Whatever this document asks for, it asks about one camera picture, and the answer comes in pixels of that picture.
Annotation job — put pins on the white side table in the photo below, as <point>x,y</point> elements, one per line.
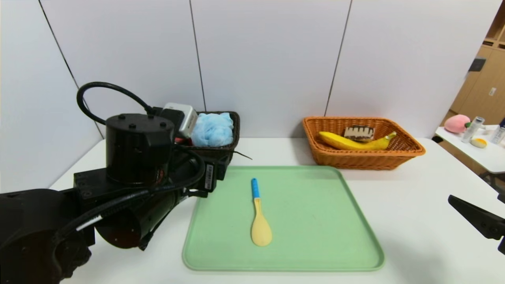
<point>485,159</point>

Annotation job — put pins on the clear bottle with grey cap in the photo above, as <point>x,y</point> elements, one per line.
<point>471,130</point>

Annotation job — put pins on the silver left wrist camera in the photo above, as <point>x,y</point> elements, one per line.
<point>185,116</point>

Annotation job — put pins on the dark grey wall box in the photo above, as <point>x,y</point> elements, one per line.
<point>476,66</point>

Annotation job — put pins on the light green plastic tray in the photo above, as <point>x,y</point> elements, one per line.
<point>315,236</point>

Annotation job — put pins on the dark brown wicker basket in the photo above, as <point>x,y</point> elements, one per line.
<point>223,152</point>

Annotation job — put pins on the pink plush peach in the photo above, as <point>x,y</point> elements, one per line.
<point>456,124</point>

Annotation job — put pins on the white wall socket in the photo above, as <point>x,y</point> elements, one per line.
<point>492,92</point>

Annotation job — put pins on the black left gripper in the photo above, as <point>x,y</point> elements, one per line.
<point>210,176</point>

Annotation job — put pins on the wooden cabinet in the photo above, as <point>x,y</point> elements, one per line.
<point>485,79</point>

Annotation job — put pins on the orange wicker basket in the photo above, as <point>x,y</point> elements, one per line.
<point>367,161</point>

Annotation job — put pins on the chocolate blueberry cake slice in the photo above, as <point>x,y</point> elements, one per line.
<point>359,133</point>

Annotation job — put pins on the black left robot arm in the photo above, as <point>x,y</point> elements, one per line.
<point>134,157</point>

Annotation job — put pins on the clear bottle with blue cap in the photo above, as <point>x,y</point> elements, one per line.
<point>498,136</point>

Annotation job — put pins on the light blue mesh loofah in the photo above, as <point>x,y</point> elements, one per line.
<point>213,130</point>

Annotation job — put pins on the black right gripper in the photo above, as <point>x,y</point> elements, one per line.
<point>502,245</point>

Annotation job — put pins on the yellow banana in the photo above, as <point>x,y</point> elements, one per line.
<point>343,142</point>

